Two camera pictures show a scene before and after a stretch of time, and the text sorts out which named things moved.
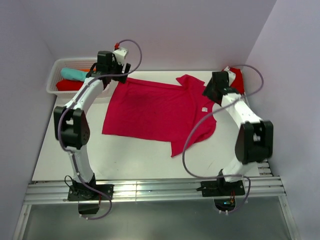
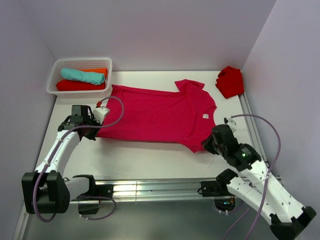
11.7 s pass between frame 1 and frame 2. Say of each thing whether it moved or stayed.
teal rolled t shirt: stayed
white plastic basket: stayed
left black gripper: moved
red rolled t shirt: stayed
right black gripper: moved
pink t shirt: moved
